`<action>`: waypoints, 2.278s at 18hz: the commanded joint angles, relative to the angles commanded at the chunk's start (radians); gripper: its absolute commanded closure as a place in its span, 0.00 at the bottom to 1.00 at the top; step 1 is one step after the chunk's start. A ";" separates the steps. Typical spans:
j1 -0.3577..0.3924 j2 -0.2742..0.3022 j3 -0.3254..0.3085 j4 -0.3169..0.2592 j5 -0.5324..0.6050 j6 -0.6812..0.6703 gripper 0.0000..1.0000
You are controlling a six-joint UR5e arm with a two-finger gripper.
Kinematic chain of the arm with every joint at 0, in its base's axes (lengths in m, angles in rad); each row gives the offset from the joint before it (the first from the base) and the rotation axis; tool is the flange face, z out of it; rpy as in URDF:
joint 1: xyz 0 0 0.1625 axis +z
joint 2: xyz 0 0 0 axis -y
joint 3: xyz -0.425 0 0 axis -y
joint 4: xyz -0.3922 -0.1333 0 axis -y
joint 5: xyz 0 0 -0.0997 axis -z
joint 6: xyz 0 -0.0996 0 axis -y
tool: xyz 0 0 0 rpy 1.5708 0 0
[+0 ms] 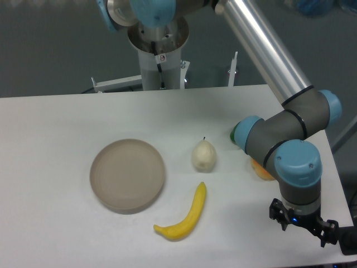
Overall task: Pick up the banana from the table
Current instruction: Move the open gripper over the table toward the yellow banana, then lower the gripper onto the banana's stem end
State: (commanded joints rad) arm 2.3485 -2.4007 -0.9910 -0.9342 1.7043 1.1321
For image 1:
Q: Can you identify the orange fruit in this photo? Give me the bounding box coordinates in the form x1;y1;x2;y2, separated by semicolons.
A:
250;158;275;181

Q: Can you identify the white metal frame bracket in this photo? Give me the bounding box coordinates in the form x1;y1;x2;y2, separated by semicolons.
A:
91;75;142;93

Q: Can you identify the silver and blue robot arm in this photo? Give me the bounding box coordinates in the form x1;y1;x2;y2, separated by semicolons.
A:
97;1;341;245

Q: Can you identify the yellow banana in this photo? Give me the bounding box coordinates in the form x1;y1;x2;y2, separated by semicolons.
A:
153;182;207;241

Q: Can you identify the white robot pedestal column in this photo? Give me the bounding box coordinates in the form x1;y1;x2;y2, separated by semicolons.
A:
128;17;189;90

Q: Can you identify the beige round plate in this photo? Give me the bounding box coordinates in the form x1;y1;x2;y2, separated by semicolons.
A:
89;138;166;214

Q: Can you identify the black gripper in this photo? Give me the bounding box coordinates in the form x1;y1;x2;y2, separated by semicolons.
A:
269;197;339;247

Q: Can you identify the pale white pear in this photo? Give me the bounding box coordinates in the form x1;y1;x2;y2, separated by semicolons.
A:
191;137;217;173

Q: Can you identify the white upright bracket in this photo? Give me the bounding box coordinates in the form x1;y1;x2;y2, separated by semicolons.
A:
228;51;238;87

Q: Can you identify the black object at right edge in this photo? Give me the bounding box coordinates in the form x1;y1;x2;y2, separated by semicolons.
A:
339;226;356;256

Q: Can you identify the black cable on pedestal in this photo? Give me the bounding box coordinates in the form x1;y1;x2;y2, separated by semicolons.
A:
150;41;166;89

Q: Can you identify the green fruit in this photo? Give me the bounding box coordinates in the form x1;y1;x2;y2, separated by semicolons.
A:
229;126;237;143

